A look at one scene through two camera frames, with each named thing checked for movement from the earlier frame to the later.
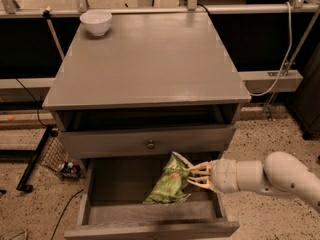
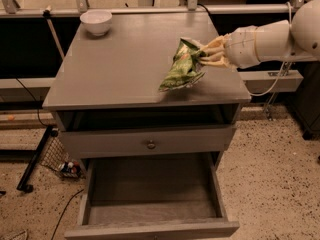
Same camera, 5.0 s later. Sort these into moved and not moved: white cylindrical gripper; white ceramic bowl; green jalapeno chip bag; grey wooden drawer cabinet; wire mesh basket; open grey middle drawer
Moved: white cylindrical gripper; green jalapeno chip bag
Not moved: wire mesh basket; white ceramic bowl; open grey middle drawer; grey wooden drawer cabinet
